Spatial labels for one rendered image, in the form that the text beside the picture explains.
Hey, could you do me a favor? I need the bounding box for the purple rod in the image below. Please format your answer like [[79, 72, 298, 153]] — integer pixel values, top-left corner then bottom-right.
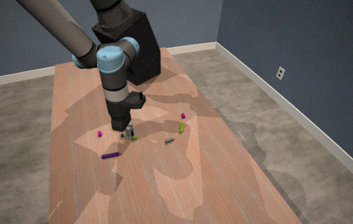
[[101, 152, 119, 159]]

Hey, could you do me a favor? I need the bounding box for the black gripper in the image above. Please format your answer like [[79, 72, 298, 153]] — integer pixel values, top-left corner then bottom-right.
[[103, 85, 146, 140]]

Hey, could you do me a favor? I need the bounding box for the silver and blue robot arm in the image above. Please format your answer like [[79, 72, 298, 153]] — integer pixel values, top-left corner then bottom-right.
[[16, 0, 140, 92]]

